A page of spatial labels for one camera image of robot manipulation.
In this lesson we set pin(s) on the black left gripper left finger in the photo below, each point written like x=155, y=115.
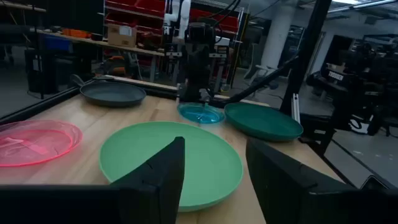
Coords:
x=155, y=186

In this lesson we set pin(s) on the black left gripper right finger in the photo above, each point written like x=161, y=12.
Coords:
x=276, y=186

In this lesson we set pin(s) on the dark green bowl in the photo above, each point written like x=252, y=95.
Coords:
x=261, y=121

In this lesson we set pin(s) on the dark grey plastic plate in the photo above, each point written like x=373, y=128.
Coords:
x=112, y=93

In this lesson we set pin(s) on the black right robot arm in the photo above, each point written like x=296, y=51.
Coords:
x=197, y=74

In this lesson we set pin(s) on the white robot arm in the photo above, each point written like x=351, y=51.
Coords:
x=183, y=12

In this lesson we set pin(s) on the light green plastic plate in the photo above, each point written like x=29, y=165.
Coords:
x=205, y=161

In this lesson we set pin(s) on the red storage bins rack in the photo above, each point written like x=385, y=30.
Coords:
x=146, y=7

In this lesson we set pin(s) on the brown cardboard box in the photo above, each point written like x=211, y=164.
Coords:
x=122, y=35

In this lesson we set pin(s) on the white round pillar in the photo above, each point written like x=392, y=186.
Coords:
x=276, y=37

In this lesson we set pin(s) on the blue transparent plastic plate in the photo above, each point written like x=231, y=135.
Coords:
x=199, y=114

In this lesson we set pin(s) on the wooden workbench shelf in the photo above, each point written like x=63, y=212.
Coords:
x=102, y=43

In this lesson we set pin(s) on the orange tool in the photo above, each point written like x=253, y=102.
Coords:
x=76, y=33

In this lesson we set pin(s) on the pink transparent plastic plate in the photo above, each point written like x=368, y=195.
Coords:
x=37, y=143

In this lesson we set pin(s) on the black Trossen robot station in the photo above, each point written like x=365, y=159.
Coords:
x=357, y=81

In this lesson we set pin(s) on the blue storage bin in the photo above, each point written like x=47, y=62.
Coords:
x=57, y=43

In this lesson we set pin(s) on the ceiling tube light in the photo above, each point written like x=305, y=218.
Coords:
x=363, y=4

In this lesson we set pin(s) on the silver frame bracket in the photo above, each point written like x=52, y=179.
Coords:
x=295, y=107

